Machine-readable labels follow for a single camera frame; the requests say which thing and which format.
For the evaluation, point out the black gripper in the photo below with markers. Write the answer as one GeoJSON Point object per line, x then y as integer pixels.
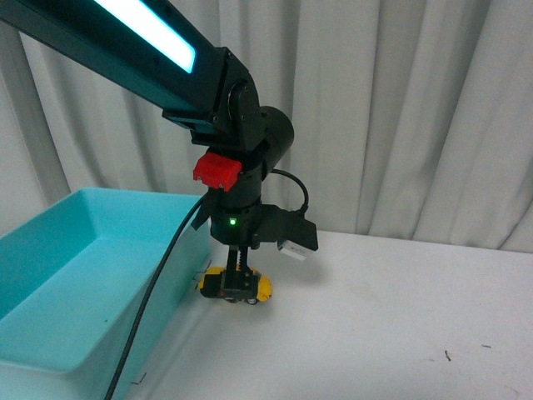
{"type": "Point", "coordinates": [250, 227]}

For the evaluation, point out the yellow beetle toy car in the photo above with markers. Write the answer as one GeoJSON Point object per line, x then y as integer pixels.
{"type": "Point", "coordinates": [209, 286]}

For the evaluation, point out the black robot arm with light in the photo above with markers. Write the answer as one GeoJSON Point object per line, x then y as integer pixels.
{"type": "Point", "coordinates": [151, 50]}

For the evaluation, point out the red clip on wrist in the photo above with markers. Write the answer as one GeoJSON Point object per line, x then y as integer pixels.
{"type": "Point", "coordinates": [217, 171]}

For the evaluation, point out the turquoise plastic storage bin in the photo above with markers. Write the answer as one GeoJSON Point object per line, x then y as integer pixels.
{"type": "Point", "coordinates": [80, 278]}

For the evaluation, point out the grey pleated curtain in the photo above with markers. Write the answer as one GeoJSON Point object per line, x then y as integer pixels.
{"type": "Point", "coordinates": [413, 119]}

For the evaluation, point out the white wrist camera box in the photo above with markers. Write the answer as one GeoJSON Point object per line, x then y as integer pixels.
{"type": "Point", "coordinates": [294, 250]}

